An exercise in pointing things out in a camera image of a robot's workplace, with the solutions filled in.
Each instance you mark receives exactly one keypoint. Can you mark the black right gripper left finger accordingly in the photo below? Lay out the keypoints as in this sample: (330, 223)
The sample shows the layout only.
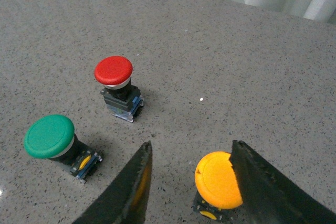
(125, 199)

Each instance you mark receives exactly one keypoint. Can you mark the yellow mushroom push button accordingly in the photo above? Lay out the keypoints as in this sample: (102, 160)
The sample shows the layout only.
(217, 187)

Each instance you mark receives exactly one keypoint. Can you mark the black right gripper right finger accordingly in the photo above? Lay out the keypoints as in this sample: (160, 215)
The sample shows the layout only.
(268, 195)

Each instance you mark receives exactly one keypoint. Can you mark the green mushroom push button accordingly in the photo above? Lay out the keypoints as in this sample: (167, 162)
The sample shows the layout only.
(53, 137)

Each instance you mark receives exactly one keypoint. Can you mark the red mushroom push button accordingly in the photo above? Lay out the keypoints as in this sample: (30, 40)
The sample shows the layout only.
(120, 95)

